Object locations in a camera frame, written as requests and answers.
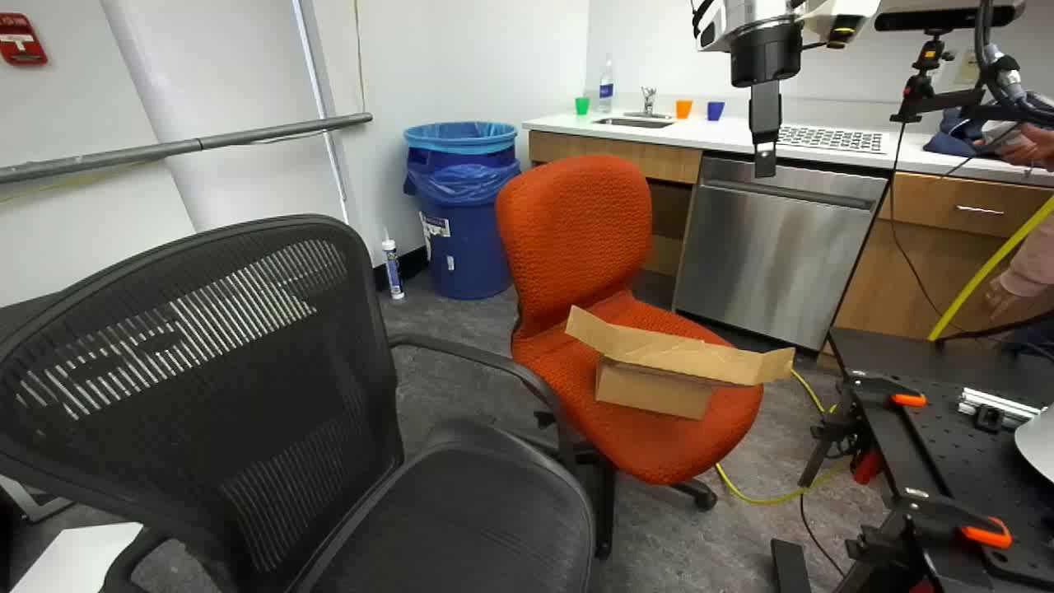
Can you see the blue plastic cup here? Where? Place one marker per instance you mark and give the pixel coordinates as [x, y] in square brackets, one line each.
[715, 111]

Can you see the yellow diagonal pole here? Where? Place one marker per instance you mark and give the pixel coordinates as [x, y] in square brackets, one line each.
[989, 269]

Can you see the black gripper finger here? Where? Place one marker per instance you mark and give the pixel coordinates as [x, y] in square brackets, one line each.
[758, 119]
[772, 119]

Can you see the brown cardboard box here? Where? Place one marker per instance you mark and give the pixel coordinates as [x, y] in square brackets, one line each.
[661, 385]

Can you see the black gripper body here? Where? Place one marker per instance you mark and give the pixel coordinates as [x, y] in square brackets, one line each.
[765, 54]

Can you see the stainless steel dishwasher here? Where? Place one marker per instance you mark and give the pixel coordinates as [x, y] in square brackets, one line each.
[769, 252]

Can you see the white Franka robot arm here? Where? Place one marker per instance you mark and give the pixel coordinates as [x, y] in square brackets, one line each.
[758, 14]

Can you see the blue trash bin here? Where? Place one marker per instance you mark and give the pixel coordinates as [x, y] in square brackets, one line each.
[465, 243]

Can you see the red wall sign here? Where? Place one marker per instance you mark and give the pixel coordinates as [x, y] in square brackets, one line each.
[22, 38]

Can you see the black camera clamp stand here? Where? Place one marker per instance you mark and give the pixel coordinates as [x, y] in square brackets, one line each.
[928, 84]

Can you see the dark blue cloth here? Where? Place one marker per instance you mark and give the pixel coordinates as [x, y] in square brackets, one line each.
[958, 133]

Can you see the silver metal bracket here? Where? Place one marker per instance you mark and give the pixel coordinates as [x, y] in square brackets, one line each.
[1000, 407]

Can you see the wooden cabinet with white counter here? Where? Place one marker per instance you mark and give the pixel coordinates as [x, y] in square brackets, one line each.
[615, 154]

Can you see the black mesh office chair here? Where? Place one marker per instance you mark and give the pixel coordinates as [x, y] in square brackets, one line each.
[219, 331]

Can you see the white flat board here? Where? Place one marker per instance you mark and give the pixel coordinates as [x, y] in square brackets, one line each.
[76, 560]

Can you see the orange plastic cup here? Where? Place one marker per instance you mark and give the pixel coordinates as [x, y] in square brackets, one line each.
[684, 111]

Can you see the green plastic cup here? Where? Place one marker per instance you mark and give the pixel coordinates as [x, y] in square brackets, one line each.
[582, 107]

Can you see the metal sink faucet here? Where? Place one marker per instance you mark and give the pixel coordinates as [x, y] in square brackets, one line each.
[648, 104]

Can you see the white rounded object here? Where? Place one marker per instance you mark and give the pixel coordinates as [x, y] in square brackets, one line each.
[1038, 439]

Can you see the grey wall rail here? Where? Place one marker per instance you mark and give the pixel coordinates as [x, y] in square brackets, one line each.
[166, 146]

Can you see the black flat floor box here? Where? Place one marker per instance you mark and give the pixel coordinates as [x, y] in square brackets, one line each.
[793, 566]

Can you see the clear plastic water bottle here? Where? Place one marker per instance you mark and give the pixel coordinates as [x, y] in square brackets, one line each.
[393, 269]

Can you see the orange rotating office chair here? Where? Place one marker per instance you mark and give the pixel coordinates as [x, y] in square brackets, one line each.
[572, 232]

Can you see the person's bare hand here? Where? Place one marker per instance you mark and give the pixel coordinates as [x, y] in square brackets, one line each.
[1033, 146]

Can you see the black perforated robot table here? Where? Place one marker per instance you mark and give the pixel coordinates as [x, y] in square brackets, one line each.
[958, 462]

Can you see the black bar-shaped stereo camera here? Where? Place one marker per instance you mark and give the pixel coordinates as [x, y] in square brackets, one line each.
[943, 14]

